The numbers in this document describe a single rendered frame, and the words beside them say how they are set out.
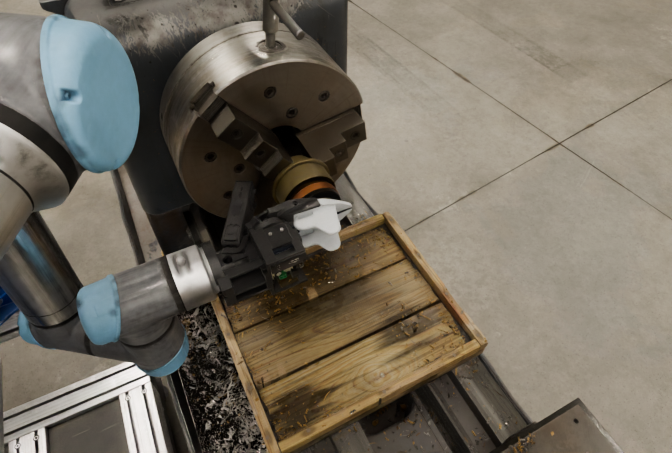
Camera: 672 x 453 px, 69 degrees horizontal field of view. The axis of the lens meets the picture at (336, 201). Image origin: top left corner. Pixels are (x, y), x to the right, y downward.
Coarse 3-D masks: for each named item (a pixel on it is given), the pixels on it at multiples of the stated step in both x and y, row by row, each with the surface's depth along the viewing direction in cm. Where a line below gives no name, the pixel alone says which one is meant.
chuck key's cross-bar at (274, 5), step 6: (276, 0) 65; (270, 6) 64; (276, 6) 63; (276, 12) 63; (282, 12) 62; (282, 18) 62; (288, 18) 61; (288, 24) 60; (294, 24) 60; (294, 30) 59; (300, 30) 59; (300, 36) 59
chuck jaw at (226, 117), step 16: (208, 96) 68; (208, 112) 67; (224, 112) 67; (240, 112) 69; (224, 128) 65; (240, 128) 66; (256, 128) 69; (240, 144) 68; (256, 144) 68; (272, 144) 69; (256, 160) 69; (272, 160) 69; (288, 160) 70; (272, 176) 70
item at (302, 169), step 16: (304, 160) 70; (320, 160) 72; (288, 176) 69; (304, 176) 68; (320, 176) 69; (272, 192) 71; (288, 192) 68; (304, 192) 67; (320, 192) 67; (336, 192) 69
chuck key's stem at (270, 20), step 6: (264, 0) 64; (270, 0) 64; (264, 6) 65; (264, 12) 66; (270, 12) 65; (264, 18) 66; (270, 18) 66; (276, 18) 66; (264, 24) 67; (270, 24) 66; (276, 24) 67; (264, 30) 67; (270, 30) 67; (276, 30) 68; (270, 36) 68; (270, 42) 69; (270, 48) 69
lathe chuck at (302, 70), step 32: (256, 32) 72; (288, 32) 75; (224, 64) 68; (256, 64) 67; (288, 64) 68; (320, 64) 70; (192, 96) 68; (224, 96) 67; (256, 96) 69; (288, 96) 72; (320, 96) 75; (352, 96) 78; (192, 128) 68; (288, 128) 85; (192, 160) 72; (224, 160) 74; (192, 192) 76; (224, 192) 79
